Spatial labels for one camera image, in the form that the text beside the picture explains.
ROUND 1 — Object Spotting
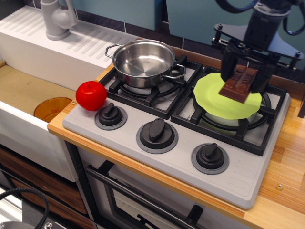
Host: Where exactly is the brown chocolate bar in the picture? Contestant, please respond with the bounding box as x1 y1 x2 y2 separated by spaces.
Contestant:
219 65 258 103

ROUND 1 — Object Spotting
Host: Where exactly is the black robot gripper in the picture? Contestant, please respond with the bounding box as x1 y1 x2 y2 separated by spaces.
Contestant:
212 14 304 93

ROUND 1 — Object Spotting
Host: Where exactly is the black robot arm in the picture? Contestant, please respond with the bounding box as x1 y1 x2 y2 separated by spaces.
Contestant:
212 0 305 93

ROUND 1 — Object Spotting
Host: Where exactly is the black stove knob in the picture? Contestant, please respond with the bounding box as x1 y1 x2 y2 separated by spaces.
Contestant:
94 103 128 131
191 143 229 175
136 118 179 154

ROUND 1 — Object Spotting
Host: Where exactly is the black middle stove knob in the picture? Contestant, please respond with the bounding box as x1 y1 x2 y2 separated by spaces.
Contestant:
136 118 179 154

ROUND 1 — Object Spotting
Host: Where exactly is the grey toy faucet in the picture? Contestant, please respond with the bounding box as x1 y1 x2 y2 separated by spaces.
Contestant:
41 0 77 41

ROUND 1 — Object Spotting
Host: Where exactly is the black right stove knob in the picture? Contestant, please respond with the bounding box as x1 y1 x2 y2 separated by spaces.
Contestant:
191 143 229 175

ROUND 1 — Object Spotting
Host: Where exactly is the black braided cable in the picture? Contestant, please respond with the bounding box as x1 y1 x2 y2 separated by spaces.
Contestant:
0 187 50 229

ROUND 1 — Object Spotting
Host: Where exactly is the stainless steel pot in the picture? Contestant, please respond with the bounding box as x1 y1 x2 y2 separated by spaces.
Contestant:
105 39 186 89

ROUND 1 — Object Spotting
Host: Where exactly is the red toy apple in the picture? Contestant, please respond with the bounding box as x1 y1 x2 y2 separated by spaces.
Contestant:
76 81 107 111

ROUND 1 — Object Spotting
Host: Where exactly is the wooden drawer front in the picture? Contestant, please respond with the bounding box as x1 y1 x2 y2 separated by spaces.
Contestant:
0 146 94 229

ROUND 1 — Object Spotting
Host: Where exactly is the lime green plate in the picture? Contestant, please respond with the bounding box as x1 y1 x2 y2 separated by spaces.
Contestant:
193 73 262 120

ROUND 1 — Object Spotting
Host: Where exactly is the black burner grate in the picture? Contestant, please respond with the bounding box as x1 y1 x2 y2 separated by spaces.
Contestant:
171 66 291 156
99 55 203 119

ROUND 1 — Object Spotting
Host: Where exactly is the orange sink drain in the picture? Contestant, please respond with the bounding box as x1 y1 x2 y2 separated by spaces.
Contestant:
33 97 72 123

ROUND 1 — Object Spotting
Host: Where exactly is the oven door with handle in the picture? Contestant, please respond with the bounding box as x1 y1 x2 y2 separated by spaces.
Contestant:
86 161 246 229

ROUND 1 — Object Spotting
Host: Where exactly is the white toy sink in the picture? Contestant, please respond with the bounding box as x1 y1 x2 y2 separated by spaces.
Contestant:
0 6 136 182

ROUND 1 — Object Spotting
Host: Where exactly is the black left burner grate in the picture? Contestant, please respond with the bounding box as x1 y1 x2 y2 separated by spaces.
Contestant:
99 55 203 119

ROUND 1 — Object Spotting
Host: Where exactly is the grey toy stove top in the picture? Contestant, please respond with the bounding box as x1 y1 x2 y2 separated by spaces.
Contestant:
62 67 291 209

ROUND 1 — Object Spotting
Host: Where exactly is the black left stove knob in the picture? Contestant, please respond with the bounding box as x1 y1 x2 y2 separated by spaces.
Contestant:
94 103 128 131

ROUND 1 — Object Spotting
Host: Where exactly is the black right burner grate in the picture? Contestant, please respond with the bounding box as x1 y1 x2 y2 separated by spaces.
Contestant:
171 66 291 156

